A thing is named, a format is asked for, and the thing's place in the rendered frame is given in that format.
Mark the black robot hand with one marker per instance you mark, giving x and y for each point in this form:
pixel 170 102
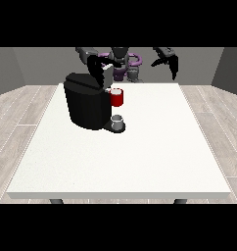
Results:
pixel 172 63
pixel 95 67

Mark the small grey cup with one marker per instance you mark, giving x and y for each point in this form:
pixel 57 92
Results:
pixel 117 123

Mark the grey purple robot trunk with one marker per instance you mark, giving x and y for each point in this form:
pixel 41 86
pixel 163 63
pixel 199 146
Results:
pixel 119 55

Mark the dark table leg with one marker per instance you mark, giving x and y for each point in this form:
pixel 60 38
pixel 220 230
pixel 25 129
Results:
pixel 180 201
pixel 56 201

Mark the black coffee machine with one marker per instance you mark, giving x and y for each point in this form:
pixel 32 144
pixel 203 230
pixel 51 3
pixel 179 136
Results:
pixel 86 104

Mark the pale grey machine lid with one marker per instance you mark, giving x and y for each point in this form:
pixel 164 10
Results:
pixel 108 75

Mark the red pod holder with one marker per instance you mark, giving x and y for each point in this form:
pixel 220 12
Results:
pixel 117 99

